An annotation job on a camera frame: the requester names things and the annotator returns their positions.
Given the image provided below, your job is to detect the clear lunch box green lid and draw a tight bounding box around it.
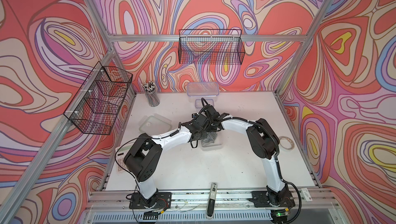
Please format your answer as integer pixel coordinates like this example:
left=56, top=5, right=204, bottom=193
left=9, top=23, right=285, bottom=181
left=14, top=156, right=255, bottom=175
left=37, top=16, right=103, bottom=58
left=200, top=132, right=223, bottom=151

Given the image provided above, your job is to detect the translucent green lunch box lid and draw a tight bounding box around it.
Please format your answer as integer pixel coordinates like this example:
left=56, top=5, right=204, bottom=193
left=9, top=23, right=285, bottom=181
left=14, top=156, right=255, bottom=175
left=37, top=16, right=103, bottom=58
left=139, top=114, right=172, bottom=136

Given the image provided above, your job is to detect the grey striped cloth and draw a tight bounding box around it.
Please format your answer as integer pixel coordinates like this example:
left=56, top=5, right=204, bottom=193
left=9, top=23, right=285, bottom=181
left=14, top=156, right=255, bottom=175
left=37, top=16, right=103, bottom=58
left=201, top=132, right=217, bottom=147

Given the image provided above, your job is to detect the small clear box blue lid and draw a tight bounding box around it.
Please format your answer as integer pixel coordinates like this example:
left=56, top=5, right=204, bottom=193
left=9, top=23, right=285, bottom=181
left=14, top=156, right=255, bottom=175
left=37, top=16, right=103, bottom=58
left=195, top=99, right=214, bottom=109

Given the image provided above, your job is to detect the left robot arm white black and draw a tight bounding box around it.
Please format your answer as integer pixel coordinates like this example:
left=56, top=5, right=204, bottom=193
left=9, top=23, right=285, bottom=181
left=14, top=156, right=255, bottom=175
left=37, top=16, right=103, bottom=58
left=123, top=114, right=211, bottom=200

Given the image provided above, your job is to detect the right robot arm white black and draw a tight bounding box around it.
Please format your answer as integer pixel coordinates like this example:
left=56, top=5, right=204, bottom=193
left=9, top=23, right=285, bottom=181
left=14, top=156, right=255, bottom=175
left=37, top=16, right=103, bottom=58
left=192, top=104, right=290, bottom=206

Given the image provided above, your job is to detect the large clear box blue lid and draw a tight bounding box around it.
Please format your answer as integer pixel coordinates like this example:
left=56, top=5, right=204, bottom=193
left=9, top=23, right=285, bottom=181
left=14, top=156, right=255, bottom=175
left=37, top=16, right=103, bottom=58
left=187, top=82, right=220, bottom=102

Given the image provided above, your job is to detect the mesh pen cup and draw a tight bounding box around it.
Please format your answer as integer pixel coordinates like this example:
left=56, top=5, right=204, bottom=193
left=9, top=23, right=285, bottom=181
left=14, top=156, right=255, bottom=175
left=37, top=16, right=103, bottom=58
left=142, top=81, right=160, bottom=107

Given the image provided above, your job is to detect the tape roll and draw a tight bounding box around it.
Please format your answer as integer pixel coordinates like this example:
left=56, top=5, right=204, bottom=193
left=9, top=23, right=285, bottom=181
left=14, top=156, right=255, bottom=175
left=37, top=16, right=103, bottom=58
left=279, top=136, right=295, bottom=151

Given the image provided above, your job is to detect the white calculator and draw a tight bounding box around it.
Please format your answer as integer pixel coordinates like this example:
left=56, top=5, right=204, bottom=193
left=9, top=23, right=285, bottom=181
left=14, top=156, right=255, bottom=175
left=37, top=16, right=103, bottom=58
left=115, top=145, right=131, bottom=174

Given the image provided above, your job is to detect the white red label tag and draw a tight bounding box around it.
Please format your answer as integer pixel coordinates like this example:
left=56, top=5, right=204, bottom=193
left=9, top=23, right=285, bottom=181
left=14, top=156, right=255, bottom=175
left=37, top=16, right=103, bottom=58
left=301, top=188, right=312, bottom=202

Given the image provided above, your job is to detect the black wire basket back wall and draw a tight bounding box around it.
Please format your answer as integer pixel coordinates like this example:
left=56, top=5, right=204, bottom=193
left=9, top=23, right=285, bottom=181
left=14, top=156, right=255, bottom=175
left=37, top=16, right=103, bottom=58
left=178, top=28, right=245, bottom=65

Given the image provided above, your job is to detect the black wire basket wall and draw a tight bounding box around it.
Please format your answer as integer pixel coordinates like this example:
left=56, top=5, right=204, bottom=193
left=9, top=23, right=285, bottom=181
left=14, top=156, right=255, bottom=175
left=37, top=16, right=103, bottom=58
left=64, top=62, right=133, bottom=135
left=178, top=28, right=245, bottom=65

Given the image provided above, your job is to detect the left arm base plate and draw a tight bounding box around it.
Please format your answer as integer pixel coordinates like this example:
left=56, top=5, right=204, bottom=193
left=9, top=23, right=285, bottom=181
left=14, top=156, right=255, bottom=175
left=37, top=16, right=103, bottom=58
left=126, top=192, right=172, bottom=210

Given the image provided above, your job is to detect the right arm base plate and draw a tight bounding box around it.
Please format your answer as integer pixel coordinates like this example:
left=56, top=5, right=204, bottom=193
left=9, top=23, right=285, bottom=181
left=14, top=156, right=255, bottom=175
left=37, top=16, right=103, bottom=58
left=248, top=190, right=296, bottom=209

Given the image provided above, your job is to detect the black wire basket left wall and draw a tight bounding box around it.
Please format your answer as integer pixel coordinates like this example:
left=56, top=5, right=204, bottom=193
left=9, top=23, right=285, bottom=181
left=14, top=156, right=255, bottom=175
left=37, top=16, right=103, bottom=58
left=64, top=62, right=133, bottom=135

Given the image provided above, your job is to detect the aluminium frame rail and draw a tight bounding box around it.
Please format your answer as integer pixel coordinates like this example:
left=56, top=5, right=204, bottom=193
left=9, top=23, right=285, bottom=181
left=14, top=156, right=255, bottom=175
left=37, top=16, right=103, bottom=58
left=108, top=34, right=308, bottom=42

